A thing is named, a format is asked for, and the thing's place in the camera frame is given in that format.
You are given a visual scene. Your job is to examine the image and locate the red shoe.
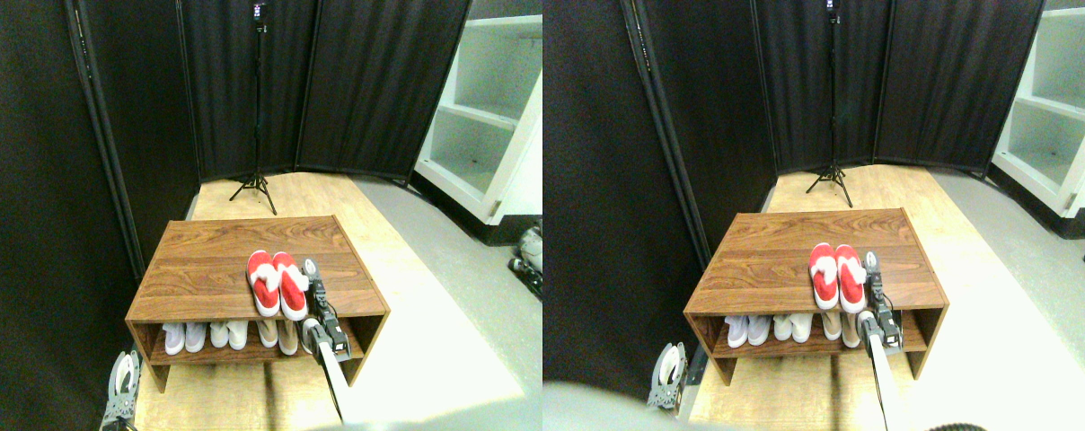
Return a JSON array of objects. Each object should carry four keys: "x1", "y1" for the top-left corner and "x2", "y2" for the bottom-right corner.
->
[
  {"x1": 834, "y1": 244, "x2": 869, "y2": 314},
  {"x1": 808, "y1": 242, "x2": 841, "y2": 312},
  {"x1": 271, "y1": 251, "x2": 311, "y2": 321},
  {"x1": 246, "y1": 250, "x2": 282, "y2": 318}
]

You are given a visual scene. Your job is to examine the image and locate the brown shoe rack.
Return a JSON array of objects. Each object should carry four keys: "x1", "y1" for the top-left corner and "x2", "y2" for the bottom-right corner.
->
[
  {"x1": 684, "y1": 209, "x2": 949, "y2": 387},
  {"x1": 126, "y1": 215, "x2": 391, "y2": 389}
]

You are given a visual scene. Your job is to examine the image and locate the grey curtain stand foot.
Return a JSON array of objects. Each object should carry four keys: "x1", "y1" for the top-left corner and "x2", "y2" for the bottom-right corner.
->
[{"x1": 680, "y1": 346, "x2": 710, "y2": 423}]

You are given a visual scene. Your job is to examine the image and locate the black tripod stand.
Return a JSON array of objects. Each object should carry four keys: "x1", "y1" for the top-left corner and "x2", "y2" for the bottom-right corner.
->
[
  {"x1": 229, "y1": 0, "x2": 278, "y2": 216},
  {"x1": 806, "y1": 0, "x2": 854, "y2": 209}
]

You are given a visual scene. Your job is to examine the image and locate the white shelf unit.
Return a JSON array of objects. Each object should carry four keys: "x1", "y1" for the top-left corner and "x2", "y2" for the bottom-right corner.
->
[
  {"x1": 992, "y1": 5, "x2": 1085, "y2": 218},
  {"x1": 414, "y1": 14, "x2": 543, "y2": 225}
]

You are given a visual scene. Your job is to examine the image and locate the white and black machine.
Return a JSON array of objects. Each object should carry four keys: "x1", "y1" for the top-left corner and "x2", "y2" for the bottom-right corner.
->
[{"x1": 508, "y1": 224, "x2": 543, "y2": 297}]

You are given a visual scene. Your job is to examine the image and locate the black curtain stand pole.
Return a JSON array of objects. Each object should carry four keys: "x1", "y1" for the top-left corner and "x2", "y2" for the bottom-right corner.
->
[
  {"x1": 616, "y1": 0, "x2": 710, "y2": 268},
  {"x1": 62, "y1": 0, "x2": 144, "y2": 279}
]

